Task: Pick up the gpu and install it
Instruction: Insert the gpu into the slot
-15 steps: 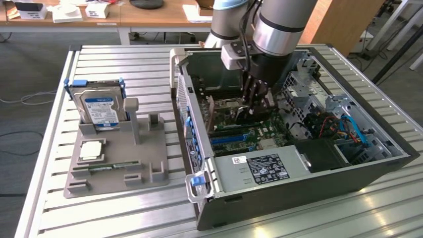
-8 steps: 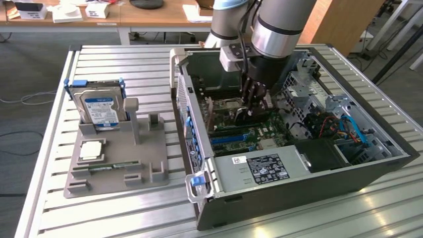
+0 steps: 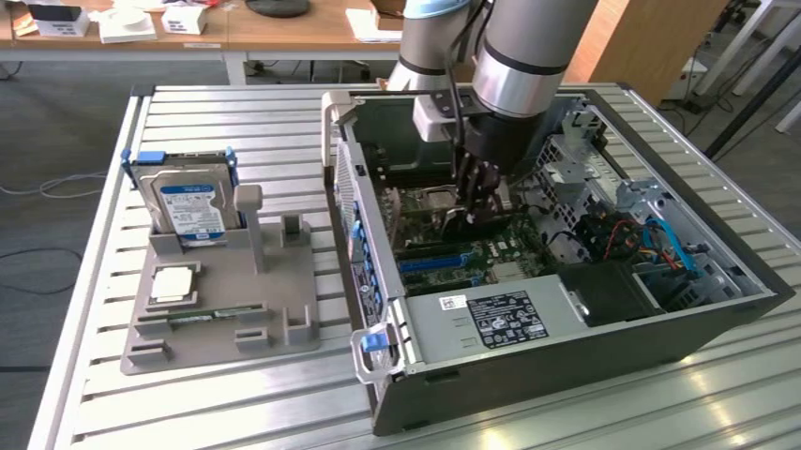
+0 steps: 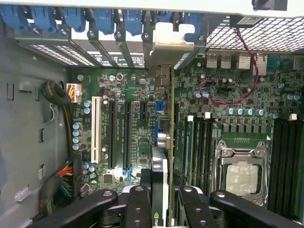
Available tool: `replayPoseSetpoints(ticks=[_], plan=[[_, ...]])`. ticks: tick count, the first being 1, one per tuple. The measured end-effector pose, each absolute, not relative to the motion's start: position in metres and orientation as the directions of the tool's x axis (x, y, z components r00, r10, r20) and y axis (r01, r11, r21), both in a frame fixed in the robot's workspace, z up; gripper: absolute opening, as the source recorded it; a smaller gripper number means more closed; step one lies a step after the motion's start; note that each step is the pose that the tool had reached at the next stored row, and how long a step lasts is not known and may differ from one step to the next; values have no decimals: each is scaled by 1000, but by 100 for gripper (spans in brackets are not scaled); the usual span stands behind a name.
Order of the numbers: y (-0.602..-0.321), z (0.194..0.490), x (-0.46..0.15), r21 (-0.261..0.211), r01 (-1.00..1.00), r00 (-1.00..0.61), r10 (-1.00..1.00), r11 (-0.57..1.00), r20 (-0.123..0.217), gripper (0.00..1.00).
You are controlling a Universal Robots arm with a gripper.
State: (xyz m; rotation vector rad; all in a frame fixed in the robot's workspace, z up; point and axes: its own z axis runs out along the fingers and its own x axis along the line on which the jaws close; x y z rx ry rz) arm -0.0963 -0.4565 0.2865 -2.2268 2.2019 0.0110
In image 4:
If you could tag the CPU socket with metal frame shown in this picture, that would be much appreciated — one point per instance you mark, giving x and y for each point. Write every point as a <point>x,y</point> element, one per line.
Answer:
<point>241,178</point>

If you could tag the short black expansion slot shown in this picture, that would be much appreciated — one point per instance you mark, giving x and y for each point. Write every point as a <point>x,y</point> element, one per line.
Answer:
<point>143,111</point>

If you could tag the white power connector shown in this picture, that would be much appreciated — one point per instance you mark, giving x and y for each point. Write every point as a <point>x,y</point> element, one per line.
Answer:
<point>74,92</point>

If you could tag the black main power connector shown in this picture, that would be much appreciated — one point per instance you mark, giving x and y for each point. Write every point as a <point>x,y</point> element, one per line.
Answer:
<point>77,175</point>

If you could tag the black chassis switch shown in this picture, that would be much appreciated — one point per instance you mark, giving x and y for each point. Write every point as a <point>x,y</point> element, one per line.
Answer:
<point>242,21</point>

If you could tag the green RAM stick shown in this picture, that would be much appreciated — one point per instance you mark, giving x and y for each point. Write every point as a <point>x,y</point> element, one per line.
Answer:
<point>188,147</point>

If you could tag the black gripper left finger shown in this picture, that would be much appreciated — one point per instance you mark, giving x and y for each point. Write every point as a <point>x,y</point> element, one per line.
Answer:
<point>139,209</point>

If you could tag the green motherboard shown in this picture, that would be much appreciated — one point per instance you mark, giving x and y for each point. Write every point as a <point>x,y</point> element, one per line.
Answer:
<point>213,99</point>

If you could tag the open black PC case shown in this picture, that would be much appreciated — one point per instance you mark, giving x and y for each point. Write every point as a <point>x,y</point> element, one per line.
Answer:
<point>23,118</point>

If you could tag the white expansion slot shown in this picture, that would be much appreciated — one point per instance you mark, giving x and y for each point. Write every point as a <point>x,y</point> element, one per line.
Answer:
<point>96,130</point>

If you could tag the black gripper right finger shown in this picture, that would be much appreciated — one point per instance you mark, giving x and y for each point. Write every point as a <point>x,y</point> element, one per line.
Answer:
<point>197,213</point>

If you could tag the long black expansion slot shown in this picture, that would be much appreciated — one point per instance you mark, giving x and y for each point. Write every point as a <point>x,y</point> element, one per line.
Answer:
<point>128,133</point>
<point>113,133</point>

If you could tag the blue expansion slot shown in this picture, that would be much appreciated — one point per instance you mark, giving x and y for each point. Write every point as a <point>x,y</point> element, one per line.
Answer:
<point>159,107</point>

